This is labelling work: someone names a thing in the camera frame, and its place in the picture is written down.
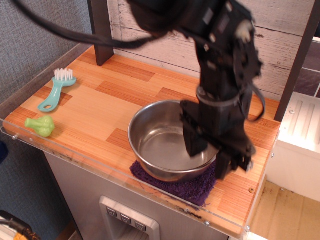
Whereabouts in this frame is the stainless steel bowl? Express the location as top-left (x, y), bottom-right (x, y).
top-left (128, 100), bottom-right (218, 183)

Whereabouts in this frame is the grey toy fridge cabinet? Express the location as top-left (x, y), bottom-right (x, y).
top-left (45, 153), bottom-right (229, 240)

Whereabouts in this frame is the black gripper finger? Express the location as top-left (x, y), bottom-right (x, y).
top-left (183, 123), bottom-right (208, 157)
top-left (215, 151), bottom-right (238, 180)

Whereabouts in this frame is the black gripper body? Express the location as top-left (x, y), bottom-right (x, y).
top-left (179, 100), bottom-right (256, 171)

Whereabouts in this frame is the clear acrylic edge guard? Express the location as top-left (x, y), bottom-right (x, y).
top-left (1, 119), bottom-right (280, 240)

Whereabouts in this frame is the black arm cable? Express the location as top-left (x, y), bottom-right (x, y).
top-left (239, 83), bottom-right (266, 123)

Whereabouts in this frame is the teal dish brush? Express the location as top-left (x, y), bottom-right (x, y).
top-left (37, 68), bottom-right (77, 113)

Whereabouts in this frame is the green toy broccoli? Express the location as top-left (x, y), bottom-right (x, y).
top-left (24, 115), bottom-right (55, 138)

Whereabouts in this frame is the purple folded towel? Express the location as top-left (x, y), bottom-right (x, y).
top-left (130, 161), bottom-right (217, 207)

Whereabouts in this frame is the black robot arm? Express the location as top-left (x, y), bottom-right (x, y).
top-left (129, 0), bottom-right (262, 179)

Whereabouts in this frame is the braided black cable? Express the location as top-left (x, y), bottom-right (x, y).
top-left (11, 0), bottom-right (156, 50)

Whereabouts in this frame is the silver dispenser button panel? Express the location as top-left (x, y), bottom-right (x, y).
top-left (99, 196), bottom-right (161, 240)

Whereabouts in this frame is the dark left shelf post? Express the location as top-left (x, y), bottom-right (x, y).
top-left (87, 0), bottom-right (114, 66)

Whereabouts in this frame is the white toy sink unit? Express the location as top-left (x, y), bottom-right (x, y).
top-left (266, 37), bottom-right (320, 201)

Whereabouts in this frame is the dark shelf post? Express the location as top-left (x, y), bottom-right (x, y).
top-left (87, 0), bottom-right (114, 66)
top-left (274, 0), bottom-right (320, 122)

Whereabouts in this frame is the dark right shelf post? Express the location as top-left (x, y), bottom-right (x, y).
top-left (274, 0), bottom-right (320, 122)

